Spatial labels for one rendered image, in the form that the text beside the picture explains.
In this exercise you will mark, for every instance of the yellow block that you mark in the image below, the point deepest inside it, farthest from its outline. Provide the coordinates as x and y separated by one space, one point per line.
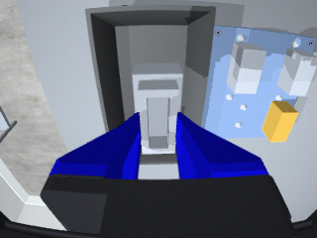
279 121

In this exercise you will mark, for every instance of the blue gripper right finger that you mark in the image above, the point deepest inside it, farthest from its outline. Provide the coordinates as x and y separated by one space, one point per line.
203 155

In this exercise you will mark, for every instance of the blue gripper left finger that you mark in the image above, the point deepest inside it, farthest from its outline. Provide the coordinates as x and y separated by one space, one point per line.
105 156

